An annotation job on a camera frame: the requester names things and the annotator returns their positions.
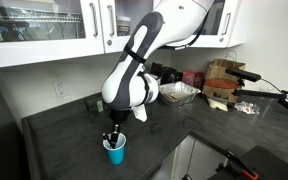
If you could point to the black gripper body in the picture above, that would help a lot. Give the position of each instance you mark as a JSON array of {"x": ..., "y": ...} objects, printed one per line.
[{"x": 118, "y": 117}]

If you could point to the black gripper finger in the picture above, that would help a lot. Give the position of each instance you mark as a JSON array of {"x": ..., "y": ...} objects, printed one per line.
[
  {"x": 115, "y": 134},
  {"x": 111, "y": 142}
]

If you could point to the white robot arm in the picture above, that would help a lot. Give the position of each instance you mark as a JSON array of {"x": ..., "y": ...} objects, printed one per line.
[{"x": 129, "y": 88}]

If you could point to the blue plastic cup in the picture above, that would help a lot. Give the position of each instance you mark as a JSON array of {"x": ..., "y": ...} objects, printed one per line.
[{"x": 116, "y": 154}]

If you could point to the small dark green box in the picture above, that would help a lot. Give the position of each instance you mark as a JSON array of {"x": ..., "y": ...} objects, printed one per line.
[{"x": 94, "y": 106}]

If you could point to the aluminium foil tray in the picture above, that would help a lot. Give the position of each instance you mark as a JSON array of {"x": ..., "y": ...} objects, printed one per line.
[{"x": 177, "y": 94}]

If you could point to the red box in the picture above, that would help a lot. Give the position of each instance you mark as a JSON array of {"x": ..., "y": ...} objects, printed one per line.
[{"x": 192, "y": 78}]

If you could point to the white lower cabinet drawers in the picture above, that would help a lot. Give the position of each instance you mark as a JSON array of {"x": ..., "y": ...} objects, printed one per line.
[{"x": 191, "y": 159}]

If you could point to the brown paper bag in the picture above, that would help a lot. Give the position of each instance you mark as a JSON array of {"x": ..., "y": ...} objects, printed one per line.
[{"x": 220, "y": 84}]

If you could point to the crumpled plastic wrapper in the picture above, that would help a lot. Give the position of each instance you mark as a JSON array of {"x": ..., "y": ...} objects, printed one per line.
[{"x": 248, "y": 108}]

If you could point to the white upper cabinet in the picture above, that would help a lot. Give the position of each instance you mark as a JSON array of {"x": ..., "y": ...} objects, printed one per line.
[{"x": 33, "y": 31}]

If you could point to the black perforated robot table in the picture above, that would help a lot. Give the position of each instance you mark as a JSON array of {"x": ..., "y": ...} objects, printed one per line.
[{"x": 267, "y": 165}]

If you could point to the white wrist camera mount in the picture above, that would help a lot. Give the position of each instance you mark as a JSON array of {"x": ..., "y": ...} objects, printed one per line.
[{"x": 140, "y": 113}]

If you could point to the white wall outlet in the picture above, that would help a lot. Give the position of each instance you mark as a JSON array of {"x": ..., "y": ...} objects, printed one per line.
[{"x": 60, "y": 88}]

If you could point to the orange-handled clamp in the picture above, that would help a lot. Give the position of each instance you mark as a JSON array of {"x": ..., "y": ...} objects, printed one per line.
[{"x": 245, "y": 171}]

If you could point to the black camera on stand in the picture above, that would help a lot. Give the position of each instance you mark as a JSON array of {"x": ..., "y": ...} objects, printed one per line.
[{"x": 242, "y": 74}]

